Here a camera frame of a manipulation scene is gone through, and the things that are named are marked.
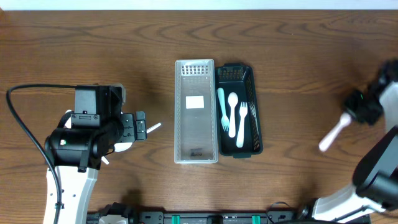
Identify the white plastic fork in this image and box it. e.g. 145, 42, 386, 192
217, 88, 229, 132
236, 101, 248, 148
318, 112, 352, 152

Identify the white plastic spoon angled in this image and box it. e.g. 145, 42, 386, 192
114, 123, 162, 152

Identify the clear plastic perforated basket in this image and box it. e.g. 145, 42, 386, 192
174, 59, 218, 164

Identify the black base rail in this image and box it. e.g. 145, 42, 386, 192
85, 203, 322, 224

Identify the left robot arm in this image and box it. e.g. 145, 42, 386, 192
44, 84, 147, 223

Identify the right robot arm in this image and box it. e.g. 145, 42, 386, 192
295, 58, 397, 223

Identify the black plastic perforated basket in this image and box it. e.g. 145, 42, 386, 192
215, 63, 263, 159

